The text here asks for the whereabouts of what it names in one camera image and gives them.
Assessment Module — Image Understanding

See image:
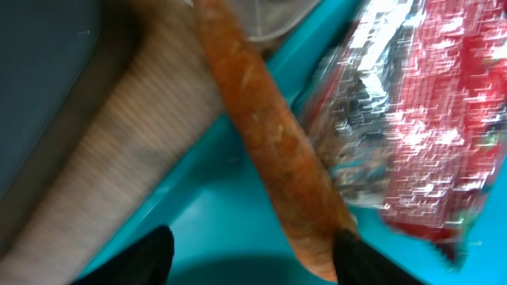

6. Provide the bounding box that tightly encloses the clear plastic bin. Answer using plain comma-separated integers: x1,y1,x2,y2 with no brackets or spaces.
226,0,321,43

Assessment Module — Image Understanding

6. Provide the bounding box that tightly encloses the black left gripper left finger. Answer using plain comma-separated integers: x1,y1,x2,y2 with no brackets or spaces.
73,226,174,285

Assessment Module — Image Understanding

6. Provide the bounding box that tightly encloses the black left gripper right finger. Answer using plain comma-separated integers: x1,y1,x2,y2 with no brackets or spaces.
333,230,423,285

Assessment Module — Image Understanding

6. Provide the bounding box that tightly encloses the teal serving tray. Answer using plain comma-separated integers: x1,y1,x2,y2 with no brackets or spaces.
77,0,507,285

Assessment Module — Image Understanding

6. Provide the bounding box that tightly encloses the red foil snack wrapper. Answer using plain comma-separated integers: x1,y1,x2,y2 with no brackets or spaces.
301,0,506,268

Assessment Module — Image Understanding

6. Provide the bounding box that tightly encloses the black rectangular tray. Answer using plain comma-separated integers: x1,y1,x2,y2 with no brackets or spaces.
1,0,140,252

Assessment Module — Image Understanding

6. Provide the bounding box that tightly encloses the orange carrot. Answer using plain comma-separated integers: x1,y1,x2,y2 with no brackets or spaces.
193,0,356,282

